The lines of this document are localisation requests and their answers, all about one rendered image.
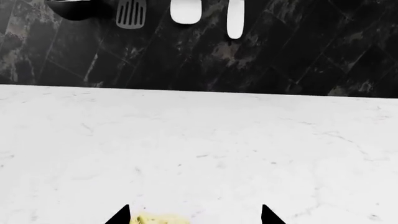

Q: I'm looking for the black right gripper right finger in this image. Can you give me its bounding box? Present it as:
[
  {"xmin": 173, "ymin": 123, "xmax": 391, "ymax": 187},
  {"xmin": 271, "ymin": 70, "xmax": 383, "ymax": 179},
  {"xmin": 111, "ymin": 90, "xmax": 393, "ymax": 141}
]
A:
[{"xmin": 261, "ymin": 203, "xmax": 287, "ymax": 224}]

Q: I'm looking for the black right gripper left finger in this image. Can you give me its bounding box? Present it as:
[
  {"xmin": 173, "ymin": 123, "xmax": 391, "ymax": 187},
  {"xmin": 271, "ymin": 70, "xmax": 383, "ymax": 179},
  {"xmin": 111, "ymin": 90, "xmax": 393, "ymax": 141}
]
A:
[{"xmin": 104, "ymin": 203, "xmax": 131, "ymax": 224}]

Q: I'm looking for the yellow sponge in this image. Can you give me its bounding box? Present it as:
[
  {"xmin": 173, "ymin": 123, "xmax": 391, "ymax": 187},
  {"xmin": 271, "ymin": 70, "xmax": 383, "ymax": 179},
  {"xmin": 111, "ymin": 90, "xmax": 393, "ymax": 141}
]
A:
[{"xmin": 130, "ymin": 213, "xmax": 191, "ymax": 224}]

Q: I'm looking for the grey slotted spatula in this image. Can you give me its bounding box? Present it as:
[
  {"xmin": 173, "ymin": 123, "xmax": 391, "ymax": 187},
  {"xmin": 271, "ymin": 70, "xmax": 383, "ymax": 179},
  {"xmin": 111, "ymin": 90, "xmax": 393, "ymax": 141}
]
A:
[{"xmin": 116, "ymin": 0, "xmax": 147, "ymax": 30}]

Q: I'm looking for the black hanging pan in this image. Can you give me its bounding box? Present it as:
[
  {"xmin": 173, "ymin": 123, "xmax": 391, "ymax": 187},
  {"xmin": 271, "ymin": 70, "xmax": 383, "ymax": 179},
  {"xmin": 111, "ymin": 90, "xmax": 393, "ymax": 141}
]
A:
[{"xmin": 45, "ymin": 0, "xmax": 116, "ymax": 22}]

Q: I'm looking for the wide white hanging utensil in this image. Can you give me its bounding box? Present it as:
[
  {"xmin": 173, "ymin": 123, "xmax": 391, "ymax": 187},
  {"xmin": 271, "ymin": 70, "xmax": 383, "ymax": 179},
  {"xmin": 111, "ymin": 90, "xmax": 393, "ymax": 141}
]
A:
[{"xmin": 170, "ymin": 0, "xmax": 202, "ymax": 25}]

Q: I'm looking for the white hanging utensil handle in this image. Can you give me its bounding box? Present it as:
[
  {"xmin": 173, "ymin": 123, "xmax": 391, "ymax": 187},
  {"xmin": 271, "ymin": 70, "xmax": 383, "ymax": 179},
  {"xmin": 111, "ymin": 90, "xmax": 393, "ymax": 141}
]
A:
[{"xmin": 226, "ymin": 0, "xmax": 245, "ymax": 40}]

